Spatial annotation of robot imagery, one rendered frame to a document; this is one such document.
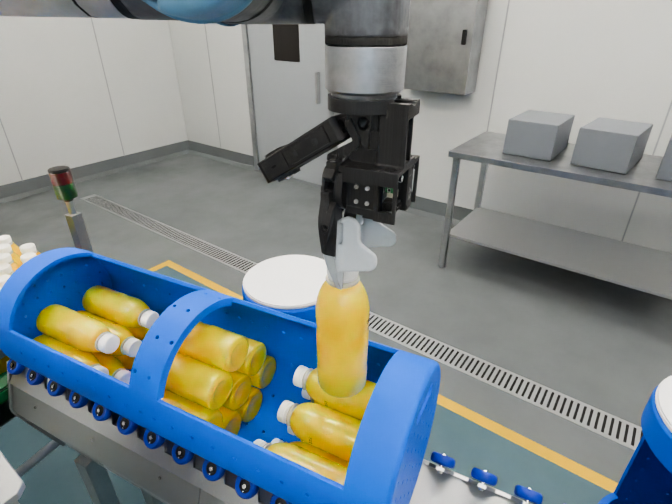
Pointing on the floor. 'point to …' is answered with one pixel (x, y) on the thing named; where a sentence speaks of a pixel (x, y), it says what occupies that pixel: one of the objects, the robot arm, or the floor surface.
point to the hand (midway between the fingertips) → (342, 268)
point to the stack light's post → (78, 231)
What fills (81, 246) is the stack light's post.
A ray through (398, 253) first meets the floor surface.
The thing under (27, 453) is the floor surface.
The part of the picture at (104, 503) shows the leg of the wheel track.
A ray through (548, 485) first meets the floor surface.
